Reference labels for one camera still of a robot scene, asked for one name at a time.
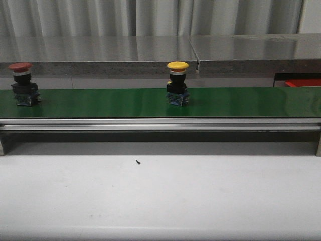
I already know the grey stone slab left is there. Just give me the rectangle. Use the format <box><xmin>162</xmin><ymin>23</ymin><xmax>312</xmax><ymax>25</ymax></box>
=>
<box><xmin>1</xmin><ymin>36</ymin><xmax>198</xmax><ymax>76</ymax></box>

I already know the grey stone slab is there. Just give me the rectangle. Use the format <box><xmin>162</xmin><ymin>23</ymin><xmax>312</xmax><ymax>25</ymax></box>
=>
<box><xmin>190</xmin><ymin>33</ymin><xmax>320</xmax><ymax>74</ymax></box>
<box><xmin>1</xmin><ymin>36</ymin><xmax>198</xmax><ymax>76</ymax></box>

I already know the green conveyor belt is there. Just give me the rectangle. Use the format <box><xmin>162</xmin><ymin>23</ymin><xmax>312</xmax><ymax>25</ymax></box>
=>
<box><xmin>1</xmin><ymin>87</ymin><xmax>320</xmax><ymax>118</ymax></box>

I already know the grey stone slab right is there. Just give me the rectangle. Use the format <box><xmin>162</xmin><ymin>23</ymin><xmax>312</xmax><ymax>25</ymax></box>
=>
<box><xmin>190</xmin><ymin>33</ymin><xmax>320</xmax><ymax>74</ymax></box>

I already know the red plastic tray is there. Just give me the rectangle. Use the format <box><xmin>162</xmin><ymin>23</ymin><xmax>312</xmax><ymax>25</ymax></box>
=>
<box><xmin>285</xmin><ymin>79</ymin><xmax>321</xmax><ymax>87</ymax></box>

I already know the left metal conveyor leg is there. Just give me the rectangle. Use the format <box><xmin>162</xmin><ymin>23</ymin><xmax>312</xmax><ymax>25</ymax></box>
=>
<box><xmin>0</xmin><ymin>133</ymin><xmax>11</xmax><ymax>156</ymax></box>

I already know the metal conveyor leg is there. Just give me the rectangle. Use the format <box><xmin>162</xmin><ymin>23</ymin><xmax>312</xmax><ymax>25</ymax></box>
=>
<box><xmin>0</xmin><ymin>133</ymin><xmax>11</xmax><ymax>156</ymax></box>
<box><xmin>315</xmin><ymin>131</ymin><xmax>321</xmax><ymax>157</ymax></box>

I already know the right metal conveyor leg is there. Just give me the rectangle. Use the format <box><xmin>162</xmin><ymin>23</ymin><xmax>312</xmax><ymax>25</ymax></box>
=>
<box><xmin>315</xmin><ymin>131</ymin><xmax>321</xmax><ymax>157</ymax></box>

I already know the grey pleated curtain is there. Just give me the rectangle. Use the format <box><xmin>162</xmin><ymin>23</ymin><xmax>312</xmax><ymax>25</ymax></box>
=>
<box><xmin>0</xmin><ymin>0</ymin><xmax>321</xmax><ymax>38</ymax></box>

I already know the aluminium conveyor frame rail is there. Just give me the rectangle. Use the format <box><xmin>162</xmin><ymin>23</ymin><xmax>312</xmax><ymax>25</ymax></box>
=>
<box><xmin>1</xmin><ymin>118</ymin><xmax>320</xmax><ymax>132</ymax></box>

